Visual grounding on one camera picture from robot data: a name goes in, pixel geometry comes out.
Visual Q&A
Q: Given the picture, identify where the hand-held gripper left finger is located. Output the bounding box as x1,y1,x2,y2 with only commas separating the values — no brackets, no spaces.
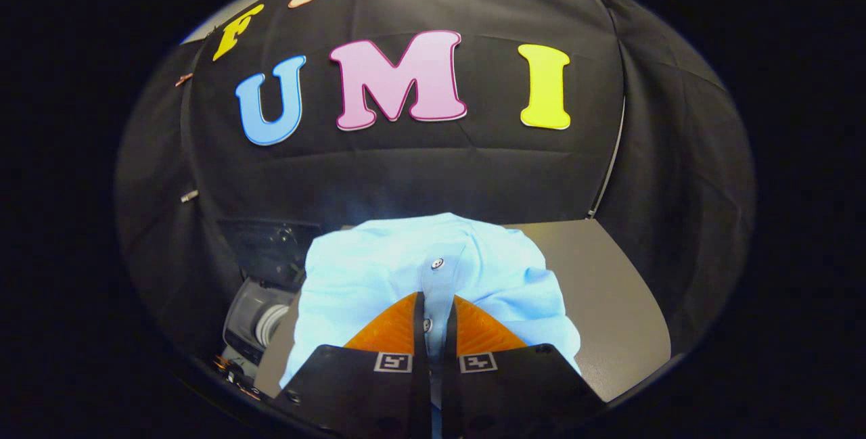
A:
271,292,434,439

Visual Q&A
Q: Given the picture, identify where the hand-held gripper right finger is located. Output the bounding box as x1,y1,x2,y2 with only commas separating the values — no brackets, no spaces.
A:
433,296,606,439

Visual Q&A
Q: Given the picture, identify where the light blue shirt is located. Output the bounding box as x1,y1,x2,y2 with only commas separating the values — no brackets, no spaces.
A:
279,212,583,439

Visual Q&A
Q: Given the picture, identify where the grey washing machine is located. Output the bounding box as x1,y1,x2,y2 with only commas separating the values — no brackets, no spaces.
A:
216,277,302,396

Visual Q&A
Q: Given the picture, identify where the black backdrop cloth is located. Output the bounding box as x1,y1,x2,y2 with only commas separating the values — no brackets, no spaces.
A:
114,0,755,386

